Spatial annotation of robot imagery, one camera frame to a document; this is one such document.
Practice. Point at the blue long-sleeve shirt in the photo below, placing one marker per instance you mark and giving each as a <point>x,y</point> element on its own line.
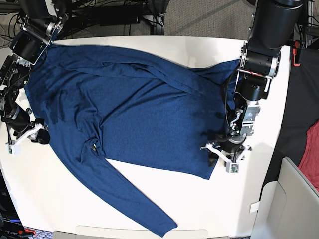
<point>102,103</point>

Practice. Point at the small red clamp bottom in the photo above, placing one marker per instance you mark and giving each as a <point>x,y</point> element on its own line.
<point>27,232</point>

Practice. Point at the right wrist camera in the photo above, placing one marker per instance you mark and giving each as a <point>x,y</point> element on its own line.
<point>13,150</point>

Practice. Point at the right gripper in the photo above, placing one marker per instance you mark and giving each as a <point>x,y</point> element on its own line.
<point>36,131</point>

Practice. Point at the black box with label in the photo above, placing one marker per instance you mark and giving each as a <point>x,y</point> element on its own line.
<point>8,229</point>

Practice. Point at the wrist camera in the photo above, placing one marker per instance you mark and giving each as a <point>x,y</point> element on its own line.
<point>13,150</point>
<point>232,167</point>

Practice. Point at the red cloth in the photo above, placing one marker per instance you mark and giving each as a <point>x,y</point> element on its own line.
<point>309,164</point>

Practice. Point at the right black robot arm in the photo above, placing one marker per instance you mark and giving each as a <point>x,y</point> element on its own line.
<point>42,23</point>

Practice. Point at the red black clamp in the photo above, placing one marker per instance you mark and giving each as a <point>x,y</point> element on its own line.
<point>296,53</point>

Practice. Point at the black aluminium frame post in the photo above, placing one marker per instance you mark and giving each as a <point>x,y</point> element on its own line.
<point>157,9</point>

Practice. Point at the grey plastic bin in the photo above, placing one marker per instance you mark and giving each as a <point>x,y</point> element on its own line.
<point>289,207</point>

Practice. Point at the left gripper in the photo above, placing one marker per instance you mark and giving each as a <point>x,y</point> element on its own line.
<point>229,149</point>

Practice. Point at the dark grey cloth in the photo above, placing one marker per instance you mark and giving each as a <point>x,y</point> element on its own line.
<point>300,113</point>

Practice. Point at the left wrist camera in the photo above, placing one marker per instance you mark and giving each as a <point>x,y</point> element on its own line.
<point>232,167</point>

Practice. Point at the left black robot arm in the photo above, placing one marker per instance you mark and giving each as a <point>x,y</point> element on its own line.
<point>273,23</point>

